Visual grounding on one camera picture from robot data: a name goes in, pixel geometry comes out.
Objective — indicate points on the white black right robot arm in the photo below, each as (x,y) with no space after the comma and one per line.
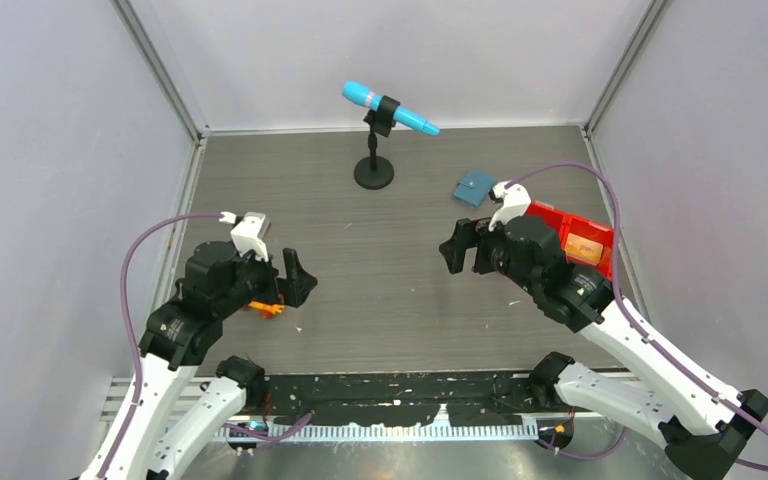
(702,424)

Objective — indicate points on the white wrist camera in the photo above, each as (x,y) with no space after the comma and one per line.
(248,232)
(513,200)

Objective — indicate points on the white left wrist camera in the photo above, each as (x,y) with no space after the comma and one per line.
(248,232)

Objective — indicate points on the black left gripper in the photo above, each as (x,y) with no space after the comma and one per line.
(291,290)

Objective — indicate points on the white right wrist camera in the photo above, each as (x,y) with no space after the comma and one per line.
(513,200)

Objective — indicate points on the blue card holder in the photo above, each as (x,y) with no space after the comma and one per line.
(472,189)

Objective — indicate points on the black microphone stand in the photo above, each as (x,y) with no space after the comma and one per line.
(374,172)

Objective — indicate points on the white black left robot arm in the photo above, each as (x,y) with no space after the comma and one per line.
(218,281)

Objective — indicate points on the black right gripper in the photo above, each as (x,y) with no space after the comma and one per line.
(465,235)

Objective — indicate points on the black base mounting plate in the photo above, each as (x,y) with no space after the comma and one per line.
(469,398)

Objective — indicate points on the blue toy microphone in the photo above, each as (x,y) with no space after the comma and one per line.
(363,96)

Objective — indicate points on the orange card in bin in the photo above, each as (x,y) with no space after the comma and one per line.
(584,250)

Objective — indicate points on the orange plastic object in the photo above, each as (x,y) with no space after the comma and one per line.
(265,310)

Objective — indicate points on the red two-compartment bin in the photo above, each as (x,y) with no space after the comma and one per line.
(564,223)

